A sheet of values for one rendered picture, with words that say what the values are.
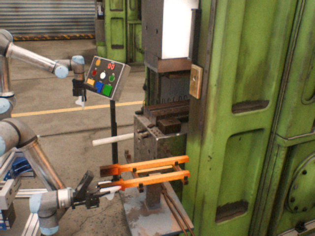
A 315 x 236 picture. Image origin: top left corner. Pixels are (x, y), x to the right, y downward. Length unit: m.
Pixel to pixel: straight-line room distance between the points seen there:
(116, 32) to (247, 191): 5.20
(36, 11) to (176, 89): 7.76
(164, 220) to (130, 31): 5.45
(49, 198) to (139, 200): 0.54
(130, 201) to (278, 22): 1.21
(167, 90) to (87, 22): 7.73
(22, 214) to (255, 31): 1.95
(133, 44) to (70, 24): 3.44
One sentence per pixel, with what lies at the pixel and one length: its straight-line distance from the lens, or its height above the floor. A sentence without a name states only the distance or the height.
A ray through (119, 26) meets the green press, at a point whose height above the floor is 0.81.
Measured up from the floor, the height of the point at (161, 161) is 0.97.
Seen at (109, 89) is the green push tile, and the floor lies 1.02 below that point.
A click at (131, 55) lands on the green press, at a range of 6.73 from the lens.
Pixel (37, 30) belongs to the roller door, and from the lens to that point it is 9.70.
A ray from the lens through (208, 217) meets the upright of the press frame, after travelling 1.98.
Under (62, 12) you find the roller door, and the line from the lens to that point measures 9.64.
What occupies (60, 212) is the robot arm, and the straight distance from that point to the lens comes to 1.40.
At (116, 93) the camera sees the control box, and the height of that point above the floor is 0.99.
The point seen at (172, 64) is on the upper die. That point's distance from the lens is 1.80.
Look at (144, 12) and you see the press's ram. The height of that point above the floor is 1.59.
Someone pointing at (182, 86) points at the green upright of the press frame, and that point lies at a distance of 2.21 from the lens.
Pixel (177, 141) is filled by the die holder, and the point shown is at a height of 0.87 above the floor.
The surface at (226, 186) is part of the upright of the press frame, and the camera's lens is 2.00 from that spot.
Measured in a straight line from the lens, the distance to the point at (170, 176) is 1.37.
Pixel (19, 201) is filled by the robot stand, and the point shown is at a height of 0.21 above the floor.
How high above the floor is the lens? 1.78
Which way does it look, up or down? 25 degrees down
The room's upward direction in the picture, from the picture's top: 2 degrees clockwise
